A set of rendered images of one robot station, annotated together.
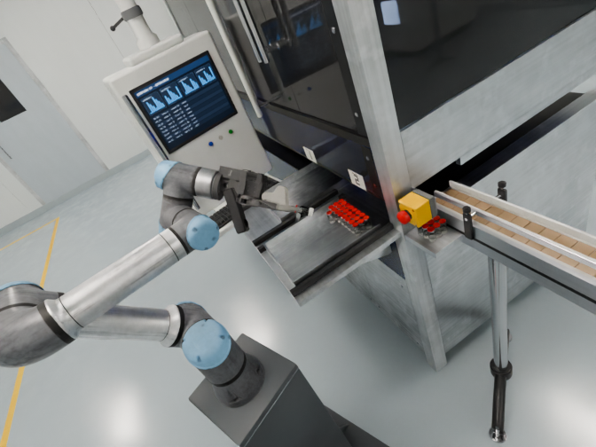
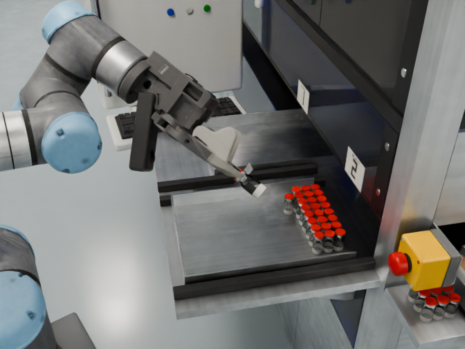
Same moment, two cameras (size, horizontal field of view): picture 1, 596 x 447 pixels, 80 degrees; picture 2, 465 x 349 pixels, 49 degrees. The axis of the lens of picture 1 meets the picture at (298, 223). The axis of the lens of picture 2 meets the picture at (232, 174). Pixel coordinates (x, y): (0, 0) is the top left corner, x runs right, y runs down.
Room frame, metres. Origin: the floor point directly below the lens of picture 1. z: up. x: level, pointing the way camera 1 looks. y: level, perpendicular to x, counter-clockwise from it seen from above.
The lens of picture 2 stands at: (0.13, -0.02, 1.62)
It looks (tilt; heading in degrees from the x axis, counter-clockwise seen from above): 35 degrees down; 2
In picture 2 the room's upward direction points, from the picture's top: straight up
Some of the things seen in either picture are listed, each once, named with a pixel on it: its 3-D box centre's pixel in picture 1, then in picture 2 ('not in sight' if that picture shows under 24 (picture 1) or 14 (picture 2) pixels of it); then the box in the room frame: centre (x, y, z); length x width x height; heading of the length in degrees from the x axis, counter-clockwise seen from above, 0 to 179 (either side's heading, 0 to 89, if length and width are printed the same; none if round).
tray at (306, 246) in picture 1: (319, 238); (257, 227); (0.97, -0.05, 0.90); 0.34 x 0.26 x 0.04; 103
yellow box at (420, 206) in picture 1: (417, 207); (425, 260); (0.78, -0.33, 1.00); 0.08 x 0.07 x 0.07; 103
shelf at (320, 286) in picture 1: (309, 217); (257, 188); (1.15, -0.05, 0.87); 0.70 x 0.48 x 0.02; 13
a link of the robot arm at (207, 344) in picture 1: (211, 348); (9, 323); (0.66, 0.35, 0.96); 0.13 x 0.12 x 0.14; 28
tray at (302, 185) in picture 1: (301, 189); (268, 140); (1.33, -0.08, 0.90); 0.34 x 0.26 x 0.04; 103
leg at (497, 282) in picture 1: (498, 318); not in sight; (0.68, -0.50, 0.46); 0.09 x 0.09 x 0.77; 13
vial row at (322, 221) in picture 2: (348, 216); (316, 217); (1.00, -0.18, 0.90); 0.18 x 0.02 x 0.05; 13
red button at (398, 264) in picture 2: (404, 216); (400, 263); (0.77, -0.29, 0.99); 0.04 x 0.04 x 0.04; 13
